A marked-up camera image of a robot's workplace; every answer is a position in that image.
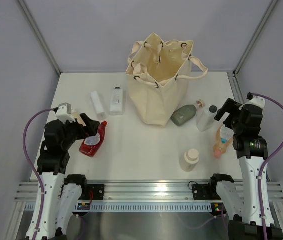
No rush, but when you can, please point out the aluminium front rail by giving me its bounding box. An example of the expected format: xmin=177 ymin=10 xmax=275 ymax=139
xmin=14 ymin=181 xmax=283 ymax=202

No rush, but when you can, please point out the red bottle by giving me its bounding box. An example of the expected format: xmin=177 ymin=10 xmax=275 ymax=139
xmin=79 ymin=121 xmax=108 ymax=158

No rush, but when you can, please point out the orange bottle pink cap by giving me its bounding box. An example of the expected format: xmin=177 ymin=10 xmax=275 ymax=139
xmin=213 ymin=125 xmax=234 ymax=159

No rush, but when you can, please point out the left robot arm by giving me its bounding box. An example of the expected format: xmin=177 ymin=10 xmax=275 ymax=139
xmin=25 ymin=108 xmax=101 ymax=240

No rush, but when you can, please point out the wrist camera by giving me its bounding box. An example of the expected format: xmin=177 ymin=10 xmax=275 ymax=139
xmin=55 ymin=103 xmax=76 ymax=124
xmin=239 ymin=92 xmax=266 ymax=111

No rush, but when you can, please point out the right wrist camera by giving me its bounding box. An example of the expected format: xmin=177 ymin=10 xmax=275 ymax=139
xmin=239 ymin=92 xmax=266 ymax=111

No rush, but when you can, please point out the white tube bottle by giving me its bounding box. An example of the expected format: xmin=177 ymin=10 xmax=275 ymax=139
xmin=90 ymin=91 xmax=106 ymax=120

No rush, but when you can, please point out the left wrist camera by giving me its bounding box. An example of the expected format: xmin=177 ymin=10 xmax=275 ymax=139
xmin=55 ymin=103 xmax=76 ymax=124

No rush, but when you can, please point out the slotted cable duct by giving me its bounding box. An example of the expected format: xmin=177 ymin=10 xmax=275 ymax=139
xmin=25 ymin=202 xmax=214 ymax=213

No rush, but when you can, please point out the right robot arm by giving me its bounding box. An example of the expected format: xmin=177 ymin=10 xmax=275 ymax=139
xmin=208 ymin=96 xmax=283 ymax=240

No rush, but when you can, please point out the clear bottle black cap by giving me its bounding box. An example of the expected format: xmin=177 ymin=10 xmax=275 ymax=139
xmin=197 ymin=105 xmax=218 ymax=132

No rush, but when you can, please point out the grey-green pump bottle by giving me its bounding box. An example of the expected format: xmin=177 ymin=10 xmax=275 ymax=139
xmin=170 ymin=99 xmax=206 ymax=127

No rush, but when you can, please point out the cream bottle wide cap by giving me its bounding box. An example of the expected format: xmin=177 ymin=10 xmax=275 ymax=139
xmin=179 ymin=148 xmax=200 ymax=172

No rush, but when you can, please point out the aluminium side rail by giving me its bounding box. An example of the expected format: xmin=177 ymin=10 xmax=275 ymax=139
xmin=227 ymin=72 xmax=245 ymax=104

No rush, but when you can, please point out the beige bottle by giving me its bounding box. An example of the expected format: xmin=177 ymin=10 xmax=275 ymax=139
xmin=71 ymin=108 xmax=82 ymax=124

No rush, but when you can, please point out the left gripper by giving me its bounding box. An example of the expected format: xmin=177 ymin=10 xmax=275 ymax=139
xmin=60 ymin=113 xmax=100 ymax=150

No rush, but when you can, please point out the cream canvas tote bag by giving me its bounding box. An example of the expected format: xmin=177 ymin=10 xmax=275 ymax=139
xmin=125 ymin=33 xmax=209 ymax=126

